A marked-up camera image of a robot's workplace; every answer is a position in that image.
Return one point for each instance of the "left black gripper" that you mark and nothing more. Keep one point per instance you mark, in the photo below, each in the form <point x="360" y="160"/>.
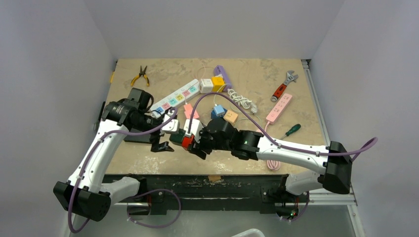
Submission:
<point x="155" y="144"/>

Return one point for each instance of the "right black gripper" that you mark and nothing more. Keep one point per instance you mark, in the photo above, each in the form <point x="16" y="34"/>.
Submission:
<point x="203" y="143"/>

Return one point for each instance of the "red cube adapter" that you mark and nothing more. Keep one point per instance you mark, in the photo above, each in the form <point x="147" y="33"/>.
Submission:
<point x="187" y="141"/>

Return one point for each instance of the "white power strip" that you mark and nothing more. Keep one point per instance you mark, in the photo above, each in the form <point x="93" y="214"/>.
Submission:
<point x="175" y="99"/>

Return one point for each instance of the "light blue USB charger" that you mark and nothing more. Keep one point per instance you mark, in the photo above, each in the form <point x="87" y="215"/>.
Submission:
<point x="219" y="110"/>

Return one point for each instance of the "orange cube adapter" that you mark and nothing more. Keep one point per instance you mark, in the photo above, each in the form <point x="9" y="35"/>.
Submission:
<point x="231" y="116"/>

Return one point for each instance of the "white cube adapter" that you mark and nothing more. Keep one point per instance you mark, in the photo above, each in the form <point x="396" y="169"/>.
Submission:
<point x="205" y="85"/>

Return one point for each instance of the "yellow black needle-nose pliers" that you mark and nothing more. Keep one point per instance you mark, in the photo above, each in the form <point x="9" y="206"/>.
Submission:
<point x="141" y="74"/>

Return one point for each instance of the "yellow cube adapter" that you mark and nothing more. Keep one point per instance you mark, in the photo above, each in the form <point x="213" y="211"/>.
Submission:
<point x="218" y="84"/>

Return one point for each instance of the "purple socket base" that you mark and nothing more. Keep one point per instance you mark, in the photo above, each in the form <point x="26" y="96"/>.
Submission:
<point x="219" y="71"/>

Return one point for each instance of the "pink power strip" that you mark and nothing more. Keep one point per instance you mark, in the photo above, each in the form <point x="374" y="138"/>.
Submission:
<point x="278" y="108"/>

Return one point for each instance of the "green handled screwdriver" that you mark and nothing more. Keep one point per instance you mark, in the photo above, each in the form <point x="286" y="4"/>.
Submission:
<point x="292" y="130"/>

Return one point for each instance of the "red handled adjustable wrench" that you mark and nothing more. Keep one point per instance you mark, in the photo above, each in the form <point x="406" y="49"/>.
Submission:
<point x="290" y="76"/>

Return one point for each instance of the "black box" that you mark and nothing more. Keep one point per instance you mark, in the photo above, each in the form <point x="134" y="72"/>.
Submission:
<point x="146" y="139"/>

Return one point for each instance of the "green cube adapter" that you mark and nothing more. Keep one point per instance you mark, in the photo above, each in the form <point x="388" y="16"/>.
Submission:
<point x="177" y="139"/>

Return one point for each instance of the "blue cube adapter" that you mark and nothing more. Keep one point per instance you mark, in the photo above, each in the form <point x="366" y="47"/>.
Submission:
<point x="213" y="115"/>

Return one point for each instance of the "pink plug adapter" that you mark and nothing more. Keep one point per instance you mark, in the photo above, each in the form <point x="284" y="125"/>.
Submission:
<point x="188" y="111"/>

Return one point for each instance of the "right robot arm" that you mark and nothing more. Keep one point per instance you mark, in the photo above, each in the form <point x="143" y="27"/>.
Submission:
<point x="327" y="167"/>

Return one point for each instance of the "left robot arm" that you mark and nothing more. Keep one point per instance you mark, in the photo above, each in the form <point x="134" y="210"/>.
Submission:
<point x="83" y="193"/>

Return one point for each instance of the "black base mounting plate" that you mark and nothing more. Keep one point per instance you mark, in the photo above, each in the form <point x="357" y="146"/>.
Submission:
<point x="262" y="193"/>

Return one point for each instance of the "aluminium frame rail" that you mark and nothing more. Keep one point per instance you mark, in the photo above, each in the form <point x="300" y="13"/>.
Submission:
<point x="315" y="198"/>

